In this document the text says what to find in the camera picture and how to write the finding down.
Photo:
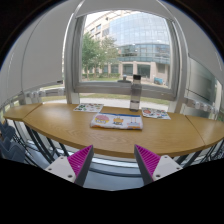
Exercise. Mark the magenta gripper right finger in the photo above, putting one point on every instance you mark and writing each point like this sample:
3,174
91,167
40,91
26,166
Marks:
152,166

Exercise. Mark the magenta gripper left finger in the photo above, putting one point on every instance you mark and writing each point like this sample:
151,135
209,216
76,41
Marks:
73,168

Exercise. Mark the right colourful sticker sheet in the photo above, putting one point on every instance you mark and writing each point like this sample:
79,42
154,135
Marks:
155,113

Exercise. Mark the colourful sticker sheet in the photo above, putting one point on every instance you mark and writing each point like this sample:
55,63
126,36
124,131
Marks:
89,107
155,113

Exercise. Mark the left colourful sticker sheet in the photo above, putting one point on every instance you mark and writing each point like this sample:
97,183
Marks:
89,107

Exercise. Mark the blue grey chair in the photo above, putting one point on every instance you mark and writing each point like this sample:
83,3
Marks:
10,150

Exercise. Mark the right white socket strip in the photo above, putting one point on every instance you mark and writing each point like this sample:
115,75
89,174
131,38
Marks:
196,104

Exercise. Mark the white socket strip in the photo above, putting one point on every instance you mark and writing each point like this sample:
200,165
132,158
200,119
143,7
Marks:
59,91
196,104

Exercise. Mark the clear water bottle black cap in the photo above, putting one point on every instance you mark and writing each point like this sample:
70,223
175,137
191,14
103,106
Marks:
136,89

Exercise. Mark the left white socket strip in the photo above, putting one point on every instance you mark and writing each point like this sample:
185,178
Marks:
59,91

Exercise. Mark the white roller blind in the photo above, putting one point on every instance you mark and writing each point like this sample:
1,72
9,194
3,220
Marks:
36,57

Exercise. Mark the grey window frame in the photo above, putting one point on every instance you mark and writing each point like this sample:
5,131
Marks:
111,41

